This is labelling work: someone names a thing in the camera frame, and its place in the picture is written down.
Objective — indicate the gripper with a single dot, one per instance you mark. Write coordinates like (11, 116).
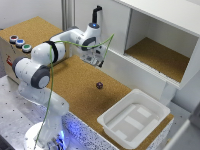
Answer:
(91, 54)

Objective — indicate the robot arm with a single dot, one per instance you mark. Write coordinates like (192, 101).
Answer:
(31, 71)

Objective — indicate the purple block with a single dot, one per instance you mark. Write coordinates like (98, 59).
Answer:
(99, 85)

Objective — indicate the green button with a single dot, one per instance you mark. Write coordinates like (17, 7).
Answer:
(26, 48)

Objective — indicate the blue button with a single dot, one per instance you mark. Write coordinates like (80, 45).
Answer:
(20, 42)

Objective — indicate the white plastic box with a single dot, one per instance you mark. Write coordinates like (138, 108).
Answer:
(133, 118)

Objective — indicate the red button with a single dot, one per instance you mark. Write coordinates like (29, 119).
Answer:
(13, 38)

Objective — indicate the white cabinet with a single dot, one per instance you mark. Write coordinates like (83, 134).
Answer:
(173, 20)

